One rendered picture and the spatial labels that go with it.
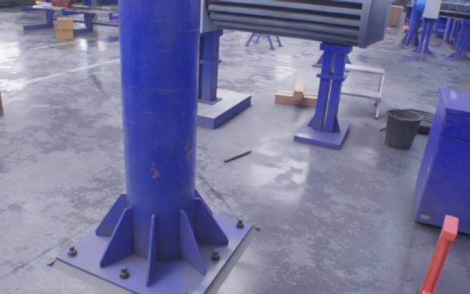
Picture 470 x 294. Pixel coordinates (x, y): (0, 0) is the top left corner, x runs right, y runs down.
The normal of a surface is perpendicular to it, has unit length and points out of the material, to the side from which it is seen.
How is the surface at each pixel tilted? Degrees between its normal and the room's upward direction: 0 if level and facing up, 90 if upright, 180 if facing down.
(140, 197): 90
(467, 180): 90
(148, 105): 90
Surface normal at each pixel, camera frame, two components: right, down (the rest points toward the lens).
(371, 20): 0.05, 0.60
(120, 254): 0.70, 0.33
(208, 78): -0.40, 0.34
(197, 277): 0.07, -0.92
